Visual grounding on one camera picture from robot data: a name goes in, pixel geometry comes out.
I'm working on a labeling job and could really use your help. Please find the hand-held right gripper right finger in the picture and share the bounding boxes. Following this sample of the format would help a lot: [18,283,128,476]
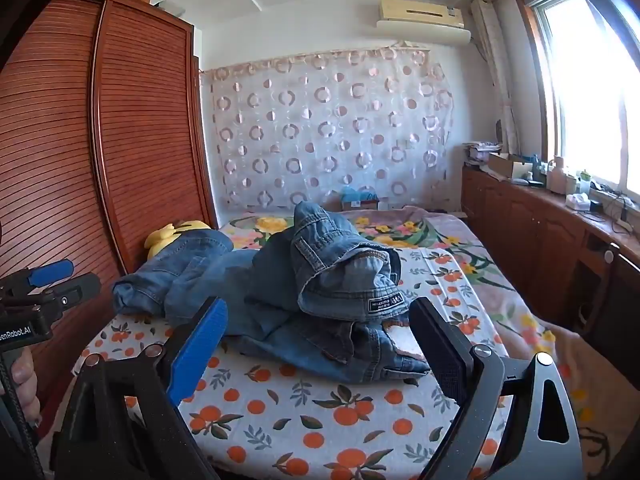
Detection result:
[409,296,586,480]

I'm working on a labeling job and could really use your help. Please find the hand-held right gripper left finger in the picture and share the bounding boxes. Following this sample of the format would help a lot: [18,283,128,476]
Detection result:
[50,296,229,480]

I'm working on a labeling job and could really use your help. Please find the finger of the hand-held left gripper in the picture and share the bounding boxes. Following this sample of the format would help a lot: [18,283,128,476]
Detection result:
[37,273,102,321]
[0,259,75,293]

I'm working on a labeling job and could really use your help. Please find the light blue denim pants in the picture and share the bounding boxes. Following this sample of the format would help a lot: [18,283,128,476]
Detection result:
[220,201,433,385]

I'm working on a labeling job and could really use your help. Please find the darker blue denim pants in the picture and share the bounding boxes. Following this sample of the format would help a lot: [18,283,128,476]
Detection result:
[112,230,261,331]

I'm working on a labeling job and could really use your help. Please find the person's left hand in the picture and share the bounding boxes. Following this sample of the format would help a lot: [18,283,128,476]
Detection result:
[0,347,42,428]

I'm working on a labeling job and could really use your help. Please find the yellow plush toy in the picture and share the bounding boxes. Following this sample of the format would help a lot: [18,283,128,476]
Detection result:
[144,219,208,261]

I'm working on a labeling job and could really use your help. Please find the floral blanket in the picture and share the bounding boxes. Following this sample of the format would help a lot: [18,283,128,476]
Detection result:
[217,205,608,480]

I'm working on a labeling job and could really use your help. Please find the orange fruit print bed sheet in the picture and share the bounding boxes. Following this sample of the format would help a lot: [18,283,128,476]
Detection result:
[72,247,556,480]

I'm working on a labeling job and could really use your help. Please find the long wooden cabinet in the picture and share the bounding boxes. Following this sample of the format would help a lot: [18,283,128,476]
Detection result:
[460,165,640,341]

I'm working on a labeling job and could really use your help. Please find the wooden slatted wardrobe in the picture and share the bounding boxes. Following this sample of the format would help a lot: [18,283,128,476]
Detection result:
[0,0,218,411]

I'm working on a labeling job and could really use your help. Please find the wooden chair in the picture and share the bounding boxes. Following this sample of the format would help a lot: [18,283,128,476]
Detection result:
[570,240,640,346]

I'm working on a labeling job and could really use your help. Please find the open cardboard box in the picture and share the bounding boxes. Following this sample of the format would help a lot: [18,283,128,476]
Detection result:
[487,152,533,181]

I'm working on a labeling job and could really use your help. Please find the clutter on cabinet top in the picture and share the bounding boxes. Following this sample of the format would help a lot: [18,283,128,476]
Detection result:
[462,141,502,167]

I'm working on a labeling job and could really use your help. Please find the white bottle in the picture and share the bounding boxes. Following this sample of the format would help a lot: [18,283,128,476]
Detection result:
[546,156,567,192]

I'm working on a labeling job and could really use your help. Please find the circle patterned sheer curtain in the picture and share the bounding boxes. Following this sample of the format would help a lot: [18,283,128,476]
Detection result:
[200,47,453,211]

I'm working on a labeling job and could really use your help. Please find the pale window curtain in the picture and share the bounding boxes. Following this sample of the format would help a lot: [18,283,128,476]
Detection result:
[470,0,523,156]

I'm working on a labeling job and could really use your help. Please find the window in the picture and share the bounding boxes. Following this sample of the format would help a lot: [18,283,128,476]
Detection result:
[520,0,640,186]

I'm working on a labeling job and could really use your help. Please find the black braided cable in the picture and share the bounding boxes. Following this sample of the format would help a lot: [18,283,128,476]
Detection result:
[0,355,41,480]

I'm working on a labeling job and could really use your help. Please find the wall air conditioner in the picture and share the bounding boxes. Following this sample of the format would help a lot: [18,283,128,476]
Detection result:
[376,0,472,43]

